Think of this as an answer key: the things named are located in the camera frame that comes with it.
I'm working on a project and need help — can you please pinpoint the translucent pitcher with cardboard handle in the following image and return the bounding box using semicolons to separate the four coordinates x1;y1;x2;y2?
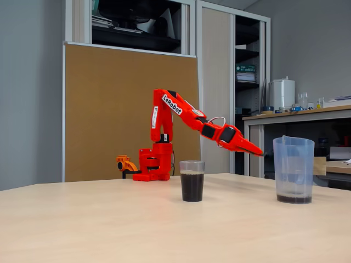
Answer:
273;135;327;204

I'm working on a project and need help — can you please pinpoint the clear drinking glass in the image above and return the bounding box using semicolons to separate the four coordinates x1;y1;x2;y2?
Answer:
297;92;309;109
179;160;206;203

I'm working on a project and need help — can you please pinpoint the grey metal cabinet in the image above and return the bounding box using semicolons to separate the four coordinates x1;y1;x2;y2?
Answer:
196;0;271;175
65;0;197;56

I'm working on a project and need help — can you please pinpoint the wooden top workbench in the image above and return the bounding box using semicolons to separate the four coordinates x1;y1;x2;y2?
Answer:
242;105;351;178

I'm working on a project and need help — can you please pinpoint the white cylindrical appliance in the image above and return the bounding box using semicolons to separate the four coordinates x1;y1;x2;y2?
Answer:
268;76;296;112

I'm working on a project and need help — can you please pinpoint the stack of white papers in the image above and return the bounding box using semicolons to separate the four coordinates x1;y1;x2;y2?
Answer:
236;72;257;84

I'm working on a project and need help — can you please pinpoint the low wooden top desk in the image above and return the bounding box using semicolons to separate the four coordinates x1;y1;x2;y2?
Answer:
312;160;351;187

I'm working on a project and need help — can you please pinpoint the white storage box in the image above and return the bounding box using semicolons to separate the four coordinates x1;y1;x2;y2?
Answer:
330;146;351;161

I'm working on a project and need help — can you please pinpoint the white flat box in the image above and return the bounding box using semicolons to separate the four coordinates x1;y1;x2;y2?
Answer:
323;95;351;108

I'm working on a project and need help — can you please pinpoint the orange table clamp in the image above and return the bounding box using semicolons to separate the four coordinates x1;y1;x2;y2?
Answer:
116;155;142;179

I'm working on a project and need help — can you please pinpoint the brown cork board panel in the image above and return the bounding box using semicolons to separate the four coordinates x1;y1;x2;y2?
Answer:
62;41;201;183

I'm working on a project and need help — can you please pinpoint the stack of papers and folders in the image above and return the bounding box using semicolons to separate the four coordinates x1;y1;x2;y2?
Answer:
91;15;114;28

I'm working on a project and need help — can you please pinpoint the white servo cable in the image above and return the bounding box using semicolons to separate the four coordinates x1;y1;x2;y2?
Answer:
207;117;227;129

